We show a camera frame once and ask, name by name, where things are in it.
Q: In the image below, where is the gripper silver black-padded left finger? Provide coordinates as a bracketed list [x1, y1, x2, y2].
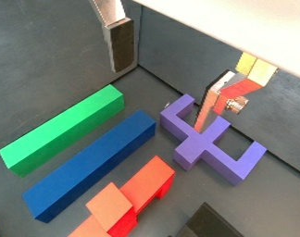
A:
[90, 0, 135, 72]

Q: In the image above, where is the gripper silver reflective right finger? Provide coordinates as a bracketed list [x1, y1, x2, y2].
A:
[193, 70, 249, 132]

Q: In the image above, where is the green long block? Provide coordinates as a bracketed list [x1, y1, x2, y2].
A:
[0, 85, 125, 177]

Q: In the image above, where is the purple fork-shaped block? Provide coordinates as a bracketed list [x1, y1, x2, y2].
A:
[159, 94, 266, 185]

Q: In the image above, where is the blue long block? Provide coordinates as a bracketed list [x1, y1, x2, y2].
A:
[23, 110, 157, 223]

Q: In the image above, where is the red stepped block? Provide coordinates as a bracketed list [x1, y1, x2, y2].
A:
[67, 156, 176, 237]

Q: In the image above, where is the black angle bracket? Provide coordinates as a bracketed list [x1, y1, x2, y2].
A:
[176, 203, 244, 237]

